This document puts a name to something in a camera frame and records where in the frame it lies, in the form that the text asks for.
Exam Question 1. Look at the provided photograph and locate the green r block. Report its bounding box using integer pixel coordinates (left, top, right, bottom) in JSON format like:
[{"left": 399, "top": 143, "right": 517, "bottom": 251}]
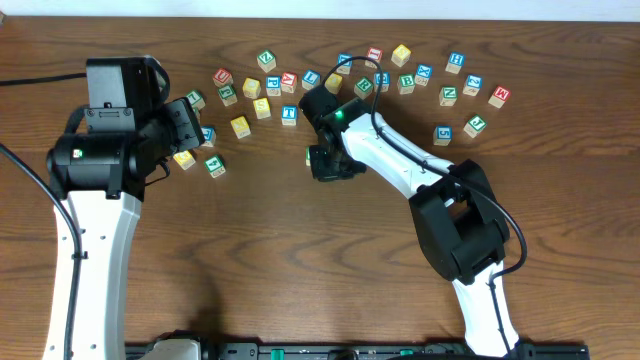
[
  {"left": 354, "top": 76, "right": 374, "bottom": 99},
  {"left": 305, "top": 147, "right": 311, "bottom": 167}
]

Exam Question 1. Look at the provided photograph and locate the green B block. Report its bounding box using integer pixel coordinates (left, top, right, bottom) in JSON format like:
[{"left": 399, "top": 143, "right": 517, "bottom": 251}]
[{"left": 397, "top": 74, "right": 416, "bottom": 95}]

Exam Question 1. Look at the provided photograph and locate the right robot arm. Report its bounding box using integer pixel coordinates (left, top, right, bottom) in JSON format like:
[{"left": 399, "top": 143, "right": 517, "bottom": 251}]
[{"left": 299, "top": 87, "right": 519, "bottom": 357}]

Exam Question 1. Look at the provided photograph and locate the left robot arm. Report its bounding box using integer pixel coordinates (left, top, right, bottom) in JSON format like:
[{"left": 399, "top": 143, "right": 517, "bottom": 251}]
[{"left": 43, "top": 55, "right": 204, "bottom": 359}]

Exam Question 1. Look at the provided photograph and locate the blue T block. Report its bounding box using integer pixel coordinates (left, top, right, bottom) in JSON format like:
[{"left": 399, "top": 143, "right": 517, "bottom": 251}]
[{"left": 281, "top": 105, "right": 298, "bottom": 126}]

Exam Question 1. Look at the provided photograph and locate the green 7 block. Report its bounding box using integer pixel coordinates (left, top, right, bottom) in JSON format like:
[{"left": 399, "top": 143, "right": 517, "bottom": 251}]
[{"left": 186, "top": 90, "right": 206, "bottom": 111}]

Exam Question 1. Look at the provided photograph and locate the yellow O block middle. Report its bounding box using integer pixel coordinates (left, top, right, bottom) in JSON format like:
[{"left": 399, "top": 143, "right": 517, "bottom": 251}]
[{"left": 324, "top": 73, "right": 343, "bottom": 95}]

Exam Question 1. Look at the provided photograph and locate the blue l block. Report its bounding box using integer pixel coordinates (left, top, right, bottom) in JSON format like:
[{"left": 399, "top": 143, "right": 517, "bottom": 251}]
[
  {"left": 301, "top": 70, "right": 321, "bottom": 90},
  {"left": 201, "top": 126, "right": 216, "bottom": 147}
]

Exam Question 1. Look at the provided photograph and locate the yellow S block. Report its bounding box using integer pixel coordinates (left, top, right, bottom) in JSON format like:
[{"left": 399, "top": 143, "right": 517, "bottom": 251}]
[{"left": 253, "top": 98, "right": 271, "bottom": 119}]

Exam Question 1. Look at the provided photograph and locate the yellow block far left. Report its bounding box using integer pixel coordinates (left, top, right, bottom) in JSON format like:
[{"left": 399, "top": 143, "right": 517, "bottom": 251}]
[{"left": 173, "top": 150, "right": 196, "bottom": 170}]

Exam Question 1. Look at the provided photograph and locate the red A block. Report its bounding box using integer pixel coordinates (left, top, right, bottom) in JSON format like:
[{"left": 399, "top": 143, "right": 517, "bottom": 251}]
[{"left": 280, "top": 72, "right": 298, "bottom": 93}]

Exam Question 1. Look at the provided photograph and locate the blue L block left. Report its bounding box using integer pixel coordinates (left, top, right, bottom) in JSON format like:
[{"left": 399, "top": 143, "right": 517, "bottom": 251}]
[{"left": 201, "top": 126, "right": 216, "bottom": 147}]

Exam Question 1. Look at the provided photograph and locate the yellow block centre left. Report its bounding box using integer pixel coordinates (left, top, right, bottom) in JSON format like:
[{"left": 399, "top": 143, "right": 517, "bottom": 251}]
[{"left": 230, "top": 116, "right": 251, "bottom": 139}]

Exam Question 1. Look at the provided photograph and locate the blue D block top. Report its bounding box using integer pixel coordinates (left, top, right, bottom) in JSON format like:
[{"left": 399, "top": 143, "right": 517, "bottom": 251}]
[{"left": 336, "top": 53, "right": 352, "bottom": 75}]

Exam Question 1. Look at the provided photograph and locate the blue d block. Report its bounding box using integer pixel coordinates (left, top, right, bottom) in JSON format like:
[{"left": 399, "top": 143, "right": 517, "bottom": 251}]
[
  {"left": 336, "top": 53, "right": 352, "bottom": 75},
  {"left": 374, "top": 72, "right": 391, "bottom": 92}
]

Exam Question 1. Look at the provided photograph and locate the blue P block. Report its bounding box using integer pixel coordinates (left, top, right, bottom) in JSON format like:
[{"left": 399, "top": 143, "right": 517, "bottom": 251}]
[{"left": 265, "top": 76, "right": 281, "bottom": 97}]

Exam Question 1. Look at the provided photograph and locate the red U block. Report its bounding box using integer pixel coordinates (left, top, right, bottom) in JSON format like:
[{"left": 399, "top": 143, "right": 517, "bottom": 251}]
[{"left": 212, "top": 68, "right": 233, "bottom": 88}]

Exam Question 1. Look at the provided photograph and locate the blue D block lower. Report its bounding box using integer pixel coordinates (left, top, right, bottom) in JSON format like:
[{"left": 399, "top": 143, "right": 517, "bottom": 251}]
[{"left": 374, "top": 72, "right": 391, "bottom": 92}]

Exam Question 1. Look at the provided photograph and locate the green J block left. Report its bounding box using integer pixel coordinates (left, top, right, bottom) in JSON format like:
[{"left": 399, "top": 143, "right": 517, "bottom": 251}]
[{"left": 217, "top": 84, "right": 237, "bottom": 107}]

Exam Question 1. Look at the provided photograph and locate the green j block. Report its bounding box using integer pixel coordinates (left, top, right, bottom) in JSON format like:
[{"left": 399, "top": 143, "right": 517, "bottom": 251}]
[
  {"left": 463, "top": 115, "right": 487, "bottom": 138},
  {"left": 217, "top": 84, "right": 237, "bottom": 107}
]

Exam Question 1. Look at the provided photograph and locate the yellow block upper left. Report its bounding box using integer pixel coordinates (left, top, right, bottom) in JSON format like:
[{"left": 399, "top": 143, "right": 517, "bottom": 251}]
[{"left": 242, "top": 77, "right": 261, "bottom": 100}]

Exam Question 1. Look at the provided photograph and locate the green 4 block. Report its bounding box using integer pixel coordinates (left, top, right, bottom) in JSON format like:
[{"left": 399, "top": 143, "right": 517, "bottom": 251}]
[{"left": 204, "top": 155, "right": 226, "bottom": 178}]

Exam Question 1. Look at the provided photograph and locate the blue 5 block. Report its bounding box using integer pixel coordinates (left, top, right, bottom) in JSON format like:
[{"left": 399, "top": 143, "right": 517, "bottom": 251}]
[{"left": 433, "top": 125, "right": 453, "bottom": 146}]

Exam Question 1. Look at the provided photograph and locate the green Z block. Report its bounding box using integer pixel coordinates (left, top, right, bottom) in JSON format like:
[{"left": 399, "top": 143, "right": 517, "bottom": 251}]
[{"left": 257, "top": 49, "right": 277, "bottom": 73}]

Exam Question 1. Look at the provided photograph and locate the red I block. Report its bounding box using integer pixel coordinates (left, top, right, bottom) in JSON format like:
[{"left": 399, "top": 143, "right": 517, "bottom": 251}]
[{"left": 365, "top": 47, "right": 383, "bottom": 69}]

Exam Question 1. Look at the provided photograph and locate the yellow block top right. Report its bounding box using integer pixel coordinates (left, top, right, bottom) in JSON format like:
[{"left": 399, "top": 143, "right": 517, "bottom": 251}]
[{"left": 391, "top": 44, "right": 412, "bottom": 68}]

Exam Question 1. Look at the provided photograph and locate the blue X block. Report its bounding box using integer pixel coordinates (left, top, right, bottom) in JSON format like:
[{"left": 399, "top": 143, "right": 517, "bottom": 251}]
[{"left": 414, "top": 64, "right": 433, "bottom": 86}]

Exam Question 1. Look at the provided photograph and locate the green J block right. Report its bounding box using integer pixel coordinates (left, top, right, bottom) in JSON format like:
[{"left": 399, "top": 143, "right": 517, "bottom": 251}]
[{"left": 463, "top": 115, "right": 487, "bottom": 138}]

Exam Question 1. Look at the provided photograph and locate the blue H block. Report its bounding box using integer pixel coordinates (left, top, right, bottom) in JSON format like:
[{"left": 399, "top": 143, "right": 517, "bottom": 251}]
[{"left": 445, "top": 52, "right": 466, "bottom": 74}]

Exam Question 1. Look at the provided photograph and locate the red M block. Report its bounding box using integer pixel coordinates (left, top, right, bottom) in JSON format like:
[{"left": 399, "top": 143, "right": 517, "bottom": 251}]
[{"left": 488, "top": 86, "right": 511, "bottom": 109}]

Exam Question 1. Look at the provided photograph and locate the left black cable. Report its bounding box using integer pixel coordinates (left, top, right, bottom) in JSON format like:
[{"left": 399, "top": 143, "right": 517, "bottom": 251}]
[{"left": 0, "top": 72, "right": 89, "bottom": 360}]

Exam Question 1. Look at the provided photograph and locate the black cable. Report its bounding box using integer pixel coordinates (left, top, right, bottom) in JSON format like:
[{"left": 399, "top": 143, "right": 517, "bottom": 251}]
[
  {"left": 0, "top": 72, "right": 89, "bottom": 360},
  {"left": 319, "top": 54, "right": 529, "bottom": 356}
]

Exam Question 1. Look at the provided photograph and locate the right black cable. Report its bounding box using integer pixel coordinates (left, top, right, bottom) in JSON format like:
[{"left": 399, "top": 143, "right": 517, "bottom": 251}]
[{"left": 319, "top": 54, "right": 529, "bottom": 356}]

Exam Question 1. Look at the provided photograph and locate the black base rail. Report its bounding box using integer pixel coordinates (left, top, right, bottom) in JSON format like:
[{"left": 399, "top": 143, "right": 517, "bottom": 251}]
[{"left": 124, "top": 332, "right": 591, "bottom": 360}]

